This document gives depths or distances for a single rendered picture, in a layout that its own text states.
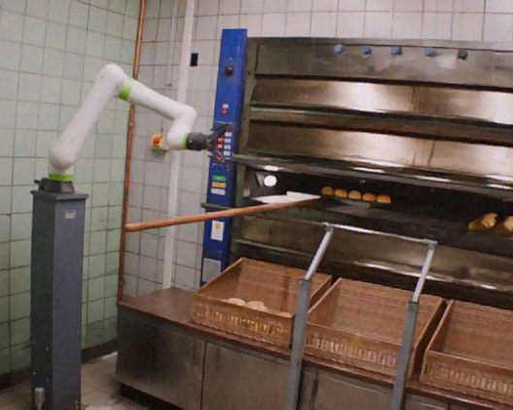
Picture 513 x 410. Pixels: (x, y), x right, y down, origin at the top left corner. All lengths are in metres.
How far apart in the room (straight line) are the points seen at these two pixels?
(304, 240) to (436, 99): 1.02
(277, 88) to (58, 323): 1.69
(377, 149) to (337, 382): 1.16
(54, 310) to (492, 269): 2.09
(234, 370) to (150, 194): 1.37
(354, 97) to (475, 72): 0.63
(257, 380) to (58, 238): 1.14
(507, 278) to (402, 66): 1.16
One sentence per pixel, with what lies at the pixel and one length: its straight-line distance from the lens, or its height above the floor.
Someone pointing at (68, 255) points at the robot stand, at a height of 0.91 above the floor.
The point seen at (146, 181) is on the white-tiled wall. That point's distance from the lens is 3.68.
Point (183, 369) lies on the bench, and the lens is 3.00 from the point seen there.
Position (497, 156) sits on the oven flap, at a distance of 2.80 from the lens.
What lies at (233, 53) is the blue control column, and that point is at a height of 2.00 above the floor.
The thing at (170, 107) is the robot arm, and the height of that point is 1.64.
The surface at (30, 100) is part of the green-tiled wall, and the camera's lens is 3.23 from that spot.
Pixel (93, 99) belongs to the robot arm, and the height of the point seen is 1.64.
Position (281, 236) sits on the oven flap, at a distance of 3.15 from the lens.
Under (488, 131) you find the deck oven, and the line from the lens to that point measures 2.80.
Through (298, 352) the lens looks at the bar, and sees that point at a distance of 2.54.
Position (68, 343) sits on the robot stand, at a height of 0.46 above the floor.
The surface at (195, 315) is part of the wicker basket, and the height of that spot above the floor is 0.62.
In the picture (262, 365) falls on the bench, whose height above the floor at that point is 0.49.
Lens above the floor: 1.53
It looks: 7 degrees down
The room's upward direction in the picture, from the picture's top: 5 degrees clockwise
